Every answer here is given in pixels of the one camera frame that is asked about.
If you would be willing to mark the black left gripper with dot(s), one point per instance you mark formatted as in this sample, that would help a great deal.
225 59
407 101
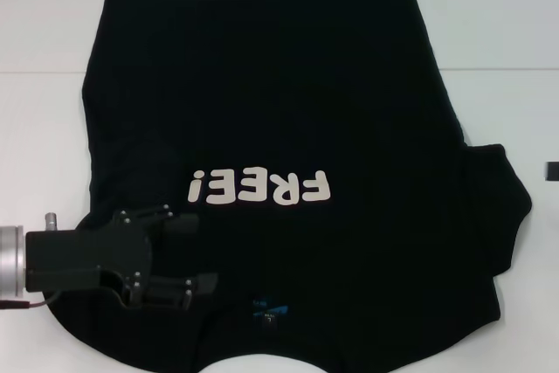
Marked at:
87 255

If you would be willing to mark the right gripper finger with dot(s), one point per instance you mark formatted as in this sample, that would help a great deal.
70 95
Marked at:
553 171

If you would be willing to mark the black shirt with FREE print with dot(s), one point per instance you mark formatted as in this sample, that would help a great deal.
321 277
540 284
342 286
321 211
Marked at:
279 84

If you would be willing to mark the silver plug on left wrist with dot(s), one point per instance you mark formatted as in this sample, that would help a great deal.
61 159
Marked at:
51 222

